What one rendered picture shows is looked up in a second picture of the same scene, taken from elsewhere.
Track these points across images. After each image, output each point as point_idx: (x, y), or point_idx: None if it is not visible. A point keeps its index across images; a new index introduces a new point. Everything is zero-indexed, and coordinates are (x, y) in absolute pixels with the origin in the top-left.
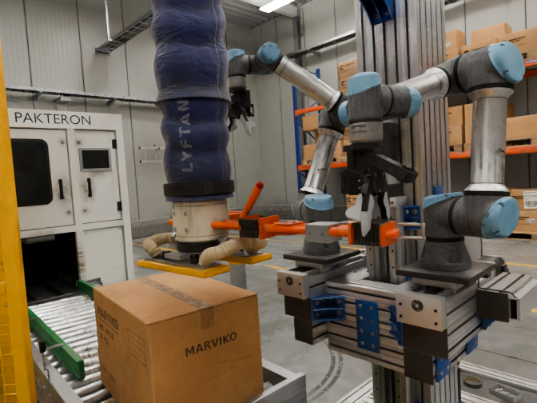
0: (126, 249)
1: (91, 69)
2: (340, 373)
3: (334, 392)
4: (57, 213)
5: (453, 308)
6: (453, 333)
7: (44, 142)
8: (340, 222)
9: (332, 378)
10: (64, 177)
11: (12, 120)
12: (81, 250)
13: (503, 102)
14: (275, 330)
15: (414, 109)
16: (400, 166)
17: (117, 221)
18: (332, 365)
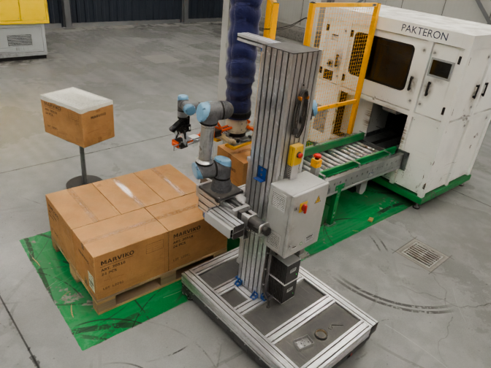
0: (434, 144)
1: None
2: (381, 304)
3: (351, 294)
4: (403, 98)
5: (202, 194)
6: (202, 203)
7: (413, 47)
8: (192, 138)
9: (370, 297)
10: (416, 75)
11: (400, 29)
12: (405, 129)
13: (201, 127)
14: (457, 279)
15: (185, 112)
16: (172, 125)
17: (436, 121)
18: (392, 301)
